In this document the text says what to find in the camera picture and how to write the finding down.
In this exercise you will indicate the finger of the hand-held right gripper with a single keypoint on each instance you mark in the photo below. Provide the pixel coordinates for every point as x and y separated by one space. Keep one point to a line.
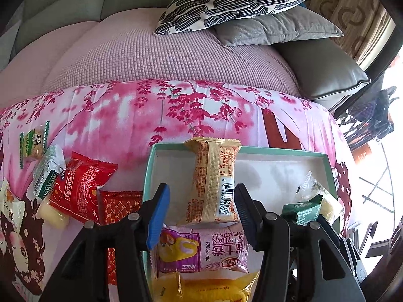
330 223

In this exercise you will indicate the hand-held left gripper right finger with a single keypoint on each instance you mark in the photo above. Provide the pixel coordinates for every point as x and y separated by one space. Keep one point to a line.
247 220

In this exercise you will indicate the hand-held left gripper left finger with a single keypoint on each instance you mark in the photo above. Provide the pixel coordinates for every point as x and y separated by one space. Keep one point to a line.
159 217

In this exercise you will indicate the dark green snack packet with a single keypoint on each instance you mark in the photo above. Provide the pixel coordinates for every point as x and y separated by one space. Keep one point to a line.
300 210

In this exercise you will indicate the purple roll cake packet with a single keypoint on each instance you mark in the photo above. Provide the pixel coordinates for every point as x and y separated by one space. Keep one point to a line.
201 248

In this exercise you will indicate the beige orange-print snack packet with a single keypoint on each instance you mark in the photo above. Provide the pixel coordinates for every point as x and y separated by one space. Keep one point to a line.
211 179

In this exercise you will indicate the teal cardboard box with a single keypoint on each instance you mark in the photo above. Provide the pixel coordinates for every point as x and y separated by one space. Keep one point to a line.
277 170

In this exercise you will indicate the yellow cake packet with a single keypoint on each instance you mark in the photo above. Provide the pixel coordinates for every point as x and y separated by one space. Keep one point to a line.
204 289

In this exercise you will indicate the silver-green snack packet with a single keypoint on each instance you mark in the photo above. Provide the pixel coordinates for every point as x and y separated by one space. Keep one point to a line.
47 170

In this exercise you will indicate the green-edged cracker packet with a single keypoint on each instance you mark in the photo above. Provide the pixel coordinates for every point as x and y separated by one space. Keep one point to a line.
34 144

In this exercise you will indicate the white flower-print packet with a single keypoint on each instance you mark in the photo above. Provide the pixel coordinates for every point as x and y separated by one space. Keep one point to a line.
11 207

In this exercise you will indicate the red patterned flat packet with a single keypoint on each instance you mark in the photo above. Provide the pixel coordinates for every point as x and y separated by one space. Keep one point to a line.
119 204

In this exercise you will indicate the red snack packet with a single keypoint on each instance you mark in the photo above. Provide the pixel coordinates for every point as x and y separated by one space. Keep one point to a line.
82 188

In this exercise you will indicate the pink printed blanket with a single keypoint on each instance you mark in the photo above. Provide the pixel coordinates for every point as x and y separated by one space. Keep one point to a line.
189 113

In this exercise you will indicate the pink waffle sofa cover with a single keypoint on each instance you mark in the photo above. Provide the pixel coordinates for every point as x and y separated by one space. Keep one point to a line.
157 56

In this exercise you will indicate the grey pillow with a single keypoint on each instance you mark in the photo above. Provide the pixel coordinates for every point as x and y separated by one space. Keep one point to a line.
277 26

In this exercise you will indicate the beige patterned curtain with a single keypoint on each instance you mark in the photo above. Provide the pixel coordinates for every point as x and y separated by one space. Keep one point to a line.
355 15

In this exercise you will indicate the black and white patterned pillow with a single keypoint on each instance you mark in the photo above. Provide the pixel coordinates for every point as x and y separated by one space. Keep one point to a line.
236 0

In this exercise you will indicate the blue cloth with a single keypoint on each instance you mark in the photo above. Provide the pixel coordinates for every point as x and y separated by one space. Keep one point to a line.
302 4

